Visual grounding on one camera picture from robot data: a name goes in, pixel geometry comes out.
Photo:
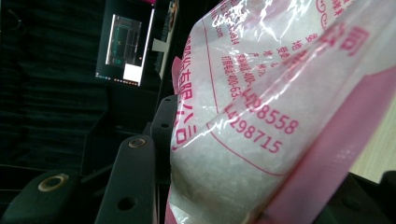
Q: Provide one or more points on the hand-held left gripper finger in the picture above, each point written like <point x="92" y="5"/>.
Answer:
<point x="163" y="124"/>

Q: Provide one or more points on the pink and clear plastic bag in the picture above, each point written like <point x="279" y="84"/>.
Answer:
<point x="249" y="93"/>

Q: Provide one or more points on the computer monitor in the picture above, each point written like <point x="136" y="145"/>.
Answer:
<point x="124" y="40"/>

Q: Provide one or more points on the dark curtain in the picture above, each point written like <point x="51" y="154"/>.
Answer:
<point x="46" y="77"/>

